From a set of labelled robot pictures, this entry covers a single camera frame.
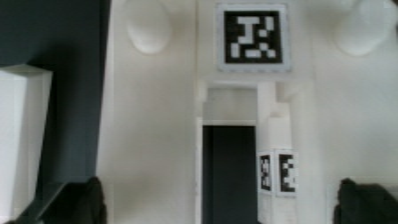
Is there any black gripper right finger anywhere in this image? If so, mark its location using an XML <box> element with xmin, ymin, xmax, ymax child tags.
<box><xmin>334</xmin><ymin>179</ymin><xmax>398</xmax><ymax>224</ymax></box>

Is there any white fence wall left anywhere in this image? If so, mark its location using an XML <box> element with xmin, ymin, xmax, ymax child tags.
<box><xmin>0</xmin><ymin>64</ymin><xmax>53</xmax><ymax>224</ymax></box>

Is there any white chair back frame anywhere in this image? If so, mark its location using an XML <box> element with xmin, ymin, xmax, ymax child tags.
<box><xmin>96</xmin><ymin>0</ymin><xmax>398</xmax><ymax>224</ymax></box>

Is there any white chair leg with marker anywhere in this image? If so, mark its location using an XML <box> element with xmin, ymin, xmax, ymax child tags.
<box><xmin>256</xmin><ymin>103</ymin><xmax>296</xmax><ymax>224</ymax></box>

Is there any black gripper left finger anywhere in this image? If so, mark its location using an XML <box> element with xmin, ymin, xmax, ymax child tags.
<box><xmin>16</xmin><ymin>177</ymin><xmax>108</xmax><ymax>224</ymax></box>

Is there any white chair seat part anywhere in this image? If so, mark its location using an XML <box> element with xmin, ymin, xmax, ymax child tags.
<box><xmin>202</xmin><ymin>88</ymin><xmax>257</xmax><ymax>126</ymax></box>

